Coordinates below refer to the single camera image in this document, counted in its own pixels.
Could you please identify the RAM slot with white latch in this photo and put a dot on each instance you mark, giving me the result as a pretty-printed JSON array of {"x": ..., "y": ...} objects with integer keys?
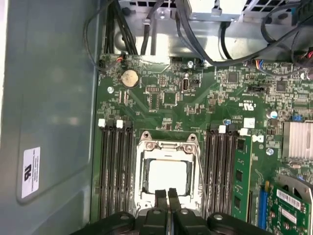
[
  {"x": 104, "y": 171},
  {"x": 120, "y": 171},
  {"x": 220, "y": 171}
]

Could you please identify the graphics card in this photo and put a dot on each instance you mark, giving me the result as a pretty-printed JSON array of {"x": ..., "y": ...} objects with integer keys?
[{"x": 288, "y": 210}]

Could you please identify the CPU socket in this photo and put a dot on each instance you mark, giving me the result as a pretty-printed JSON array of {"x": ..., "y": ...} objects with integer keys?
[{"x": 156, "y": 146}]

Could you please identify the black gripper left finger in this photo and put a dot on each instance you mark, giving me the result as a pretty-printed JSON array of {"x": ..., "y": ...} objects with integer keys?
[{"x": 154, "y": 222}]

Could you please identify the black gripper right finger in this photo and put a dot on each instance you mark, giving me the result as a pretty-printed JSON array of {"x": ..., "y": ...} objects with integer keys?
[{"x": 190, "y": 222}]

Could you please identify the green RAM stick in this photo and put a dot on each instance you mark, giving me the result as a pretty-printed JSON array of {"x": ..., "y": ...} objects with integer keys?
[{"x": 240, "y": 176}]

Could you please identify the metal disk bay cage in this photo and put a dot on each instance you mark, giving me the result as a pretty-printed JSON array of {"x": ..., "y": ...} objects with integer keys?
[{"x": 244, "y": 34}]

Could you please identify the metal socket cover frame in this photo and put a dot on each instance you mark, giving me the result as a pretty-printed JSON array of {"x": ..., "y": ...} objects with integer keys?
[{"x": 141, "y": 176}]

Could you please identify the green motherboard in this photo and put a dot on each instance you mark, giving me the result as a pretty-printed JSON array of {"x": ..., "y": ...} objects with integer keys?
[{"x": 195, "y": 117}]

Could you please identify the silver finned heat sink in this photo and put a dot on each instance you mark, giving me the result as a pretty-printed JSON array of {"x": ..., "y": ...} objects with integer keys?
[{"x": 298, "y": 140}]

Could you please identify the internal USB port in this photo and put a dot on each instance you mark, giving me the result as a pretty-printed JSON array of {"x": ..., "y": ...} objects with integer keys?
[{"x": 185, "y": 85}]

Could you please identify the round coin battery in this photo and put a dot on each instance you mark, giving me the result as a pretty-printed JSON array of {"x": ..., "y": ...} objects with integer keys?
[{"x": 129, "y": 78}]

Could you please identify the white case sticker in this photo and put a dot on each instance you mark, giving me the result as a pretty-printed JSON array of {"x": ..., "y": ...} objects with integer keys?
[{"x": 30, "y": 171}]

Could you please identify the silver square CPU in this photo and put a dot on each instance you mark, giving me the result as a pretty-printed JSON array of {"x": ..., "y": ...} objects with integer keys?
[{"x": 167, "y": 175}]

